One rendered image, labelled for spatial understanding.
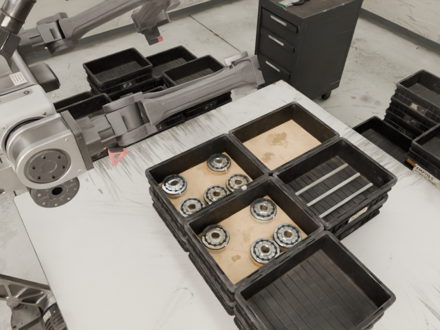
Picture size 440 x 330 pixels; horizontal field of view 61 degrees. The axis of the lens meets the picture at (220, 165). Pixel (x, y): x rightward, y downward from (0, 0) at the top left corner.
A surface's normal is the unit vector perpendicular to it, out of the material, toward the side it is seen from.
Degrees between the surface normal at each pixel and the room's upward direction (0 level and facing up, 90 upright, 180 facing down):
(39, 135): 0
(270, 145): 0
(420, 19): 90
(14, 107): 0
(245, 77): 56
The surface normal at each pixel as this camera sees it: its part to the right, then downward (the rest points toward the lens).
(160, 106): 0.40, 0.15
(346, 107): 0.00, -0.68
